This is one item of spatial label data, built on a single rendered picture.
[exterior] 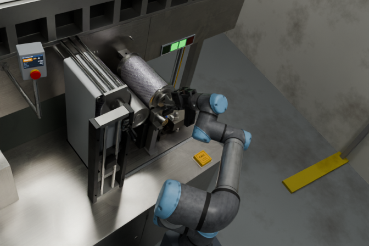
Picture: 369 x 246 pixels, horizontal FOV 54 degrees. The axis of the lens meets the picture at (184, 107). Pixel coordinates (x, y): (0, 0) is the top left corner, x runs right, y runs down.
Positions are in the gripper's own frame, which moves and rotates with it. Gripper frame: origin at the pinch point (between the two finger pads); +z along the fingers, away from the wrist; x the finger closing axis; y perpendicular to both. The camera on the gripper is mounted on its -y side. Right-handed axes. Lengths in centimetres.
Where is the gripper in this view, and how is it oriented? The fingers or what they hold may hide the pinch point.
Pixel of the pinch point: (169, 104)
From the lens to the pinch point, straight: 165.4
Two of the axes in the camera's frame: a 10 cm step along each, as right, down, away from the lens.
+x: -7.4, 3.8, -5.6
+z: -6.2, -0.6, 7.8
